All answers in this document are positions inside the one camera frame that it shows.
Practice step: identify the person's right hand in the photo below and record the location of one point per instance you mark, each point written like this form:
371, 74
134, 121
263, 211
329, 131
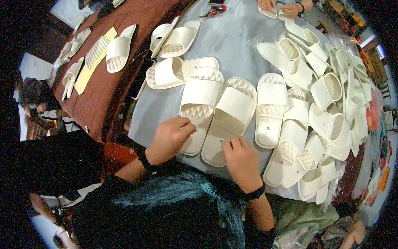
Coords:
242, 165

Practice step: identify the person's left hand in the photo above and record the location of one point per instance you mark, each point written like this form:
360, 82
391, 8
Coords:
169, 137

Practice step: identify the person's left fingers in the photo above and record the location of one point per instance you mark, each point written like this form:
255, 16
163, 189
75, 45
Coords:
188, 126

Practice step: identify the person's right fingers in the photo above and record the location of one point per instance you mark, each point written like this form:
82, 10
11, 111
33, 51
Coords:
238, 144

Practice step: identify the white quilted slide slipper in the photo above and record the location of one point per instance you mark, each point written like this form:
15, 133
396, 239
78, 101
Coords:
182, 37
168, 73
118, 49
233, 105
273, 14
199, 93
158, 35
74, 46
72, 76
272, 96

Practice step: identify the black wrist band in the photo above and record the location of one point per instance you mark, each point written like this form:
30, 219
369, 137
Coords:
255, 193
146, 161

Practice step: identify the white plastic strip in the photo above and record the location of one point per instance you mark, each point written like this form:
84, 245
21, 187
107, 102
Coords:
140, 90

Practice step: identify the grey plastic table sheet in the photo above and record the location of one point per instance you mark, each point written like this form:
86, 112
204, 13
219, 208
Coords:
233, 46

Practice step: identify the person's body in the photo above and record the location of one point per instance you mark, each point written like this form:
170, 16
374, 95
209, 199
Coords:
161, 214

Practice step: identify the heap of white slippers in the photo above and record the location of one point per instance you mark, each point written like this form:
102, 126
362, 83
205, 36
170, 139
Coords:
329, 124

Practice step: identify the brown tablecloth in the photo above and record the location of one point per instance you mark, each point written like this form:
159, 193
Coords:
93, 99

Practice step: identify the clear plastic bags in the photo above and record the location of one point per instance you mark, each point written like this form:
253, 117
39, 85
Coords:
334, 190

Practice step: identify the yellow paper sheet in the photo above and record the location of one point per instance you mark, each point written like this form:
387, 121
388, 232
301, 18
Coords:
84, 77

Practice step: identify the white ribbed slipper sole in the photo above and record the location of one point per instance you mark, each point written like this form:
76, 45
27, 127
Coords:
96, 51

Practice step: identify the black phone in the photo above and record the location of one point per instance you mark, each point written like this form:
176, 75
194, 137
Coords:
216, 2

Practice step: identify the red bag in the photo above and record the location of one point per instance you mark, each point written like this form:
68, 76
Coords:
372, 115

